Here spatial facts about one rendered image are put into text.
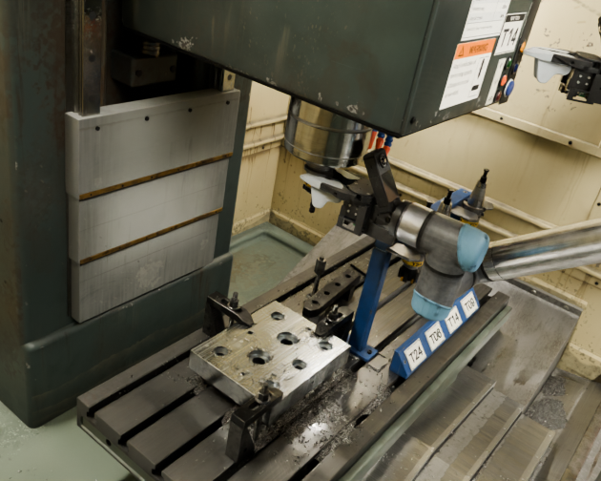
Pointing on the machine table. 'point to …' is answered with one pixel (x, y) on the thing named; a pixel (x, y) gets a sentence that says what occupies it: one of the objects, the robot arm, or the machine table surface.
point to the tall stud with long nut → (318, 273)
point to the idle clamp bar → (344, 283)
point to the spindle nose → (324, 136)
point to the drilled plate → (205, 367)
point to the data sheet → (485, 18)
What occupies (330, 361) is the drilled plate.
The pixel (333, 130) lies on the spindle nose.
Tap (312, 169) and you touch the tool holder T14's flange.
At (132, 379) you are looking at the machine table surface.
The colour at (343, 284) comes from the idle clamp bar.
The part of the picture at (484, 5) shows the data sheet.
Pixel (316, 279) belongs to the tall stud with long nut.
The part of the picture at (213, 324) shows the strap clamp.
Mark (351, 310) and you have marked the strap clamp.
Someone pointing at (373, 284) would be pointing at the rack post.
